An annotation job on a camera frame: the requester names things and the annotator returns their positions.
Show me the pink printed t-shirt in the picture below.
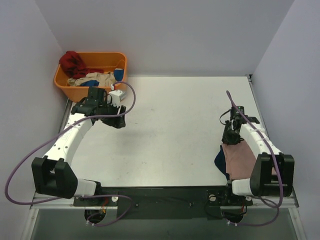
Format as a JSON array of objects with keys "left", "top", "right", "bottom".
[{"left": 221, "top": 139, "right": 278, "bottom": 181}]

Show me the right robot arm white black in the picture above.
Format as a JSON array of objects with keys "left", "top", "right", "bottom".
[{"left": 220, "top": 106, "right": 295, "bottom": 205}]

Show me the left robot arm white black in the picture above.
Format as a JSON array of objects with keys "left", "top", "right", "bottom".
[{"left": 31, "top": 87, "right": 126, "bottom": 206}]

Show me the folded navy t-shirt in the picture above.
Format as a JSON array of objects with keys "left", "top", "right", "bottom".
[{"left": 214, "top": 145, "right": 230, "bottom": 181}]

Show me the beige garment in bin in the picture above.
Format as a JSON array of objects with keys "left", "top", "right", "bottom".
[{"left": 67, "top": 72, "right": 117, "bottom": 87}]

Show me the blue garment in bin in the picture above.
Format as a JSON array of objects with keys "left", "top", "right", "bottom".
[{"left": 81, "top": 68, "right": 125, "bottom": 88}]

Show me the orange plastic bin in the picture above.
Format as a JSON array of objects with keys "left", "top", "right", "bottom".
[{"left": 53, "top": 52, "right": 128, "bottom": 102}]

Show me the red garment in bin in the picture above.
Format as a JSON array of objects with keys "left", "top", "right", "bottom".
[{"left": 59, "top": 51, "right": 104, "bottom": 79}]

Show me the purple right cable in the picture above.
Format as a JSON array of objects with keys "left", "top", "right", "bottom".
[{"left": 226, "top": 90, "right": 285, "bottom": 227}]

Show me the purple cable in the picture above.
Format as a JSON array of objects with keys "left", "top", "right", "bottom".
[
  {"left": 226, "top": 90, "right": 285, "bottom": 227},
  {"left": 4, "top": 81, "right": 137, "bottom": 228}
]

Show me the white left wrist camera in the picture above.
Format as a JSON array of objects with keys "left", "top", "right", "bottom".
[{"left": 109, "top": 90, "right": 127, "bottom": 105}]

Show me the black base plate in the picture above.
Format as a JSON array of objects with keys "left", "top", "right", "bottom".
[{"left": 73, "top": 185, "right": 253, "bottom": 222}]

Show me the aluminium frame rail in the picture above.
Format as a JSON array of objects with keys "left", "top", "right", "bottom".
[{"left": 32, "top": 193, "right": 299, "bottom": 209}]

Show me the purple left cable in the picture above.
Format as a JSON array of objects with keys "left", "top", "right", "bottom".
[{"left": 4, "top": 81, "right": 137, "bottom": 228}]

